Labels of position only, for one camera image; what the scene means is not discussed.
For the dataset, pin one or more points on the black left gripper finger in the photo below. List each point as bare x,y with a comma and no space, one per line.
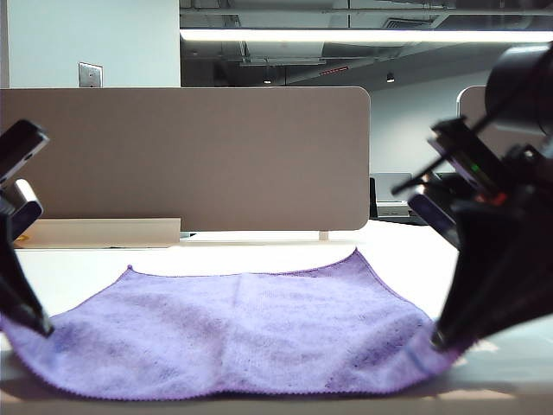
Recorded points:
17,307
21,268

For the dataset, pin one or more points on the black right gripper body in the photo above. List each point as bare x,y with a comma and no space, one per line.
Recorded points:
531,168

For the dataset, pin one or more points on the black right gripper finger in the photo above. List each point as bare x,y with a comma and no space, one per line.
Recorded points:
492,259
518,302

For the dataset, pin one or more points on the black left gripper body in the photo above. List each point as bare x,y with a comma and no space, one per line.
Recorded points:
26,207

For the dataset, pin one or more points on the purple microfiber cloth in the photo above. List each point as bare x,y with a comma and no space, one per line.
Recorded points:
242,346

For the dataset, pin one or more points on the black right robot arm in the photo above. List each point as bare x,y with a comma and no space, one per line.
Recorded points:
523,82

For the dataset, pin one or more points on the beige cardboard box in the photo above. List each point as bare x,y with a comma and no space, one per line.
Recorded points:
108,233

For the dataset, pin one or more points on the narrow brown desk divider panel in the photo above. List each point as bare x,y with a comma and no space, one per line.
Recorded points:
471,104

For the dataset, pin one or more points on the white background desk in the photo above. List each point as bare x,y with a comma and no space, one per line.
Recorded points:
391,209

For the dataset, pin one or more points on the grey background desk divider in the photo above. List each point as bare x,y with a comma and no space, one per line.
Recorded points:
391,186

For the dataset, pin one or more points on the white divider foot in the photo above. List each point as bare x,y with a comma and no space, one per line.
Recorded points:
323,235

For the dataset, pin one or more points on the wide brown desk divider panel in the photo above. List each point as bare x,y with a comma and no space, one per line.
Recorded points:
194,160

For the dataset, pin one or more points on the red led ceiling strip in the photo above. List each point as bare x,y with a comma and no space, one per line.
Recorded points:
333,71

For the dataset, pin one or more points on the long linear ceiling light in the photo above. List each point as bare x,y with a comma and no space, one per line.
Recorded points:
345,35

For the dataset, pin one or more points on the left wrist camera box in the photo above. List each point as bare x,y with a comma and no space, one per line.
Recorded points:
21,147

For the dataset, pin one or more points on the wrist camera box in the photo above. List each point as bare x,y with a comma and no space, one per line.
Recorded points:
21,147
466,151

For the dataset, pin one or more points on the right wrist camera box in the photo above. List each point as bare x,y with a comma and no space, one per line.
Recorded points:
466,151

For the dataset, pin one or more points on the metal wall switch plate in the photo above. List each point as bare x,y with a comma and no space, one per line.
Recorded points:
90,75

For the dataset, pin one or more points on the grey ceiling ventilation duct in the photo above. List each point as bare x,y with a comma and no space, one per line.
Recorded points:
281,52

